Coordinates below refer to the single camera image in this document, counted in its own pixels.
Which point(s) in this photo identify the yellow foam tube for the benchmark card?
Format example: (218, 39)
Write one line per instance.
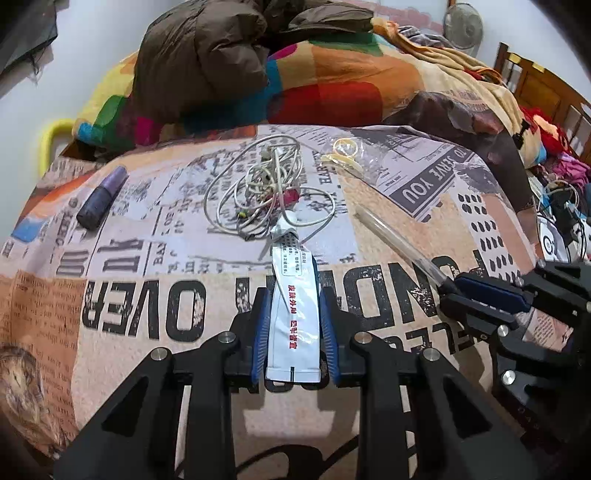
(56, 133)

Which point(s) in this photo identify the clear wrapper with yellow ring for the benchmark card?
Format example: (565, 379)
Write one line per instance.
(347, 153)

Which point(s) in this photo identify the wooden headboard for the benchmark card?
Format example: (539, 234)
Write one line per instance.
(535, 86)

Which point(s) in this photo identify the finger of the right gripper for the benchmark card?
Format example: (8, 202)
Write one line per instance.
(485, 317)
(496, 288)

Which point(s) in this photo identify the newspaper print quilt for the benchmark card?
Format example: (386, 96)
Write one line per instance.
(186, 245)

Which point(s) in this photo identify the white ointment tube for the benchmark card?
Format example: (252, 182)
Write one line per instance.
(293, 352)

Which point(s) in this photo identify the colourful checked blanket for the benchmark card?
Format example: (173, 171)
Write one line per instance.
(382, 77)

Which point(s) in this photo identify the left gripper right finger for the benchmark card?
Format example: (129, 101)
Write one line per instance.
(420, 418)

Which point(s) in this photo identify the brown puffer jacket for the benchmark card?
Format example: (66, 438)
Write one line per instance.
(201, 52)

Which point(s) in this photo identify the clear plastic tube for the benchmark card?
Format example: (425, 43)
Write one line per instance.
(402, 246)

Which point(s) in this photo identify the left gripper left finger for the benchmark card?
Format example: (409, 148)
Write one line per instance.
(171, 417)

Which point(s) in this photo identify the white standing fan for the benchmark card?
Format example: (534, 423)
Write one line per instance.
(464, 28)

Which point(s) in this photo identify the small black wall monitor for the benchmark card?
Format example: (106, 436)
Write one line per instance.
(27, 27)

